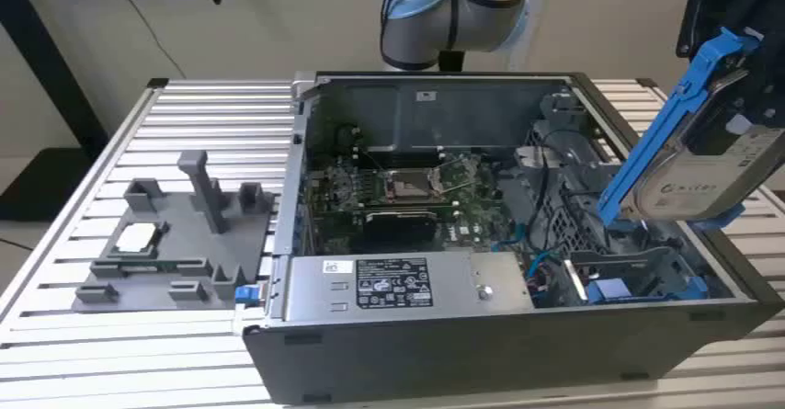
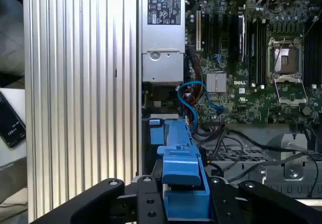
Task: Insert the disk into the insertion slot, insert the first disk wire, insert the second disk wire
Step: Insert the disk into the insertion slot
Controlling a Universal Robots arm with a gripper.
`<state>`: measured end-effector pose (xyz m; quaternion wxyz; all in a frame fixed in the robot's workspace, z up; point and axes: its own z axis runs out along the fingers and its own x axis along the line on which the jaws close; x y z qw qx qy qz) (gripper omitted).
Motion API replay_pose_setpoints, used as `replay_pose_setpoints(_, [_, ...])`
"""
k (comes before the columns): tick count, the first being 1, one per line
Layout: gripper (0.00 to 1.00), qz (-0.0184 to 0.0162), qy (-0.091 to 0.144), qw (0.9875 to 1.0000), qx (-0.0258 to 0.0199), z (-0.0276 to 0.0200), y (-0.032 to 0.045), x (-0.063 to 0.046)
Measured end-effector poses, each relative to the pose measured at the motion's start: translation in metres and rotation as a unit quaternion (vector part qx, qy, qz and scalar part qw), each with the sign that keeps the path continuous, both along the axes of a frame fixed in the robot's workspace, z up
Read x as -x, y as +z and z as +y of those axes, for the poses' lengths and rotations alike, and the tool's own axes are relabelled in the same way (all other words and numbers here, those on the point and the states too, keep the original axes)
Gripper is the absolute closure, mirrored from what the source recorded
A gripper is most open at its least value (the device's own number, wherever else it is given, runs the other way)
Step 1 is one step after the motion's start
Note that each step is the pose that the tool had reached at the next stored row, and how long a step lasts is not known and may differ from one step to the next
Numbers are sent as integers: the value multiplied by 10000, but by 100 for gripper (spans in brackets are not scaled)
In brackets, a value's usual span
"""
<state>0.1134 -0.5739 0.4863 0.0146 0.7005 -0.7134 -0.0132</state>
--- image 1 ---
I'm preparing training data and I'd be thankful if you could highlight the hard disk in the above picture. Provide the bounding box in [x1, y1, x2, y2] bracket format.
[596, 26, 785, 232]

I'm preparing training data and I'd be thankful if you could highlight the black disk wire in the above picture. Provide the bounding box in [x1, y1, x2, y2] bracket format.
[526, 126, 608, 252]

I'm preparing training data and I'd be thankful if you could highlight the blue disk carrier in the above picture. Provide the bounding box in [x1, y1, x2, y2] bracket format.
[584, 278, 710, 303]

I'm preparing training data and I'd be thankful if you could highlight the grey perforated drive cage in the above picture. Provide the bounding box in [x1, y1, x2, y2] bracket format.
[512, 119, 639, 256]

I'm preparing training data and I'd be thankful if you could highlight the metal socket cover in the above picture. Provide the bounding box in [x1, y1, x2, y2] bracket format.
[431, 154, 480, 193]

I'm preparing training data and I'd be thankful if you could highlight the green motherboard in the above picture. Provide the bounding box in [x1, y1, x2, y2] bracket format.
[304, 149, 522, 256]

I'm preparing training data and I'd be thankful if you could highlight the CPU socket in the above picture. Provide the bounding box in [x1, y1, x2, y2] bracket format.
[379, 168, 440, 201]

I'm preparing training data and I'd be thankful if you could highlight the black graphics card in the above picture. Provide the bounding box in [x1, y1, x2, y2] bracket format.
[360, 210, 438, 250]

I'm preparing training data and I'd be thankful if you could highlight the black PC case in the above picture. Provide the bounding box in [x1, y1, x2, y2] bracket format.
[241, 69, 785, 405]

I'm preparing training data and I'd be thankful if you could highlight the silver power supply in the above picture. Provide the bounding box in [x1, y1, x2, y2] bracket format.
[281, 250, 534, 323]

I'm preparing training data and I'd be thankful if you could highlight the grey parts rack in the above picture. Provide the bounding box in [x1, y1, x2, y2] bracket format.
[69, 150, 280, 313]

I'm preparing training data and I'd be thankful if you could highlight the silver CPU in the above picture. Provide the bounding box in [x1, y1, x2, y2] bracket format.
[115, 222, 161, 253]

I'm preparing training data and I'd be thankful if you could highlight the black stand with base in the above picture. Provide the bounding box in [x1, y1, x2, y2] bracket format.
[0, 0, 115, 222]

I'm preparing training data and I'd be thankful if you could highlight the blue disk wire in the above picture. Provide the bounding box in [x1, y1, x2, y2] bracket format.
[494, 237, 556, 284]

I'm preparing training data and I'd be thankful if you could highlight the thin wire locking lever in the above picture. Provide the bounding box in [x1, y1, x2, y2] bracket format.
[359, 147, 388, 174]

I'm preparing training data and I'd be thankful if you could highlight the thin black wall cable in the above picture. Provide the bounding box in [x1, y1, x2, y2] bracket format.
[104, 0, 188, 80]

